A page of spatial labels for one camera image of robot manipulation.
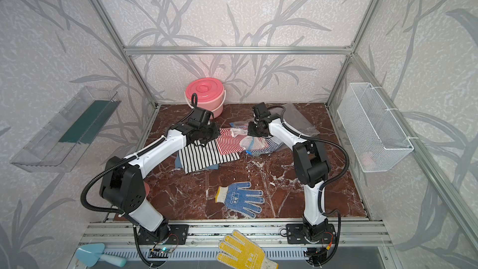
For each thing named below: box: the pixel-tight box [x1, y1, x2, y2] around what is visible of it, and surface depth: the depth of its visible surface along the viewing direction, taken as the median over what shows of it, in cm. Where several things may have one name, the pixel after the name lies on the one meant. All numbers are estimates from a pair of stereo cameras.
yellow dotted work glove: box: [216, 229, 279, 269], surface depth 71 cm
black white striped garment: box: [178, 139, 241, 174], surface depth 93 cm
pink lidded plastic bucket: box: [184, 77, 226, 119], surface depth 106 cm
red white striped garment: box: [215, 127, 248, 156], surface depth 92 cm
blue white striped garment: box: [251, 136, 284, 154], surface depth 101 cm
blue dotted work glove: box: [214, 181, 265, 219], surface depth 84 cm
